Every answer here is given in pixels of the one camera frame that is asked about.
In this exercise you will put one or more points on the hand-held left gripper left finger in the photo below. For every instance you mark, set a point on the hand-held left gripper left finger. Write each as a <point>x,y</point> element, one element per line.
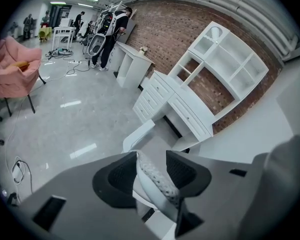
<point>90,204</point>

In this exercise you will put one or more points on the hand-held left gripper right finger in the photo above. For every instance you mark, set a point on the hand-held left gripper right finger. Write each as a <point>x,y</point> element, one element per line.
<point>215,184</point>

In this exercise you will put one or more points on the white desk with drawers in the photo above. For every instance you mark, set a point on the white desk with drawers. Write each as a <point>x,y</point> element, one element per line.
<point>187,104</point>

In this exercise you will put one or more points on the white hutch shelf unit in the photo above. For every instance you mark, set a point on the white hutch shelf unit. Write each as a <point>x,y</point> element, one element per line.
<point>230,59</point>

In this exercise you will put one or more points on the white power strip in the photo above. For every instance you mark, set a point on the white power strip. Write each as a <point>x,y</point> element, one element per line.
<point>75,62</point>

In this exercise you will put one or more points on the pink armchair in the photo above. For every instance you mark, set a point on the pink armchair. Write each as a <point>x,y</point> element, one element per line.
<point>12,79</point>

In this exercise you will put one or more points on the small white desk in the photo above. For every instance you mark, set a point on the small white desk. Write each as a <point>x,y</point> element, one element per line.
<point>132,59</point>

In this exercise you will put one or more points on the white grey pod device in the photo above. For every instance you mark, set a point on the white grey pod device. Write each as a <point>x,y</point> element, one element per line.
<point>96,45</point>

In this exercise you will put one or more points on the grey metal cabinet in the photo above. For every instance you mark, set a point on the grey metal cabinet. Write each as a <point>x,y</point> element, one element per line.
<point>132,29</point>

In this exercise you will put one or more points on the white table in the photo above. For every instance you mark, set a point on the white table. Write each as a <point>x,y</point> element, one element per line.
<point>62,30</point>

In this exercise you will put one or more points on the yellow green stool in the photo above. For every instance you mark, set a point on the yellow green stool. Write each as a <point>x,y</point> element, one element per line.
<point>45,32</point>

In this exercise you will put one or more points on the white ceiling pipes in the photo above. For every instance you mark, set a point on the white ceiling pipes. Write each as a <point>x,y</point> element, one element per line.
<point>227,1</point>

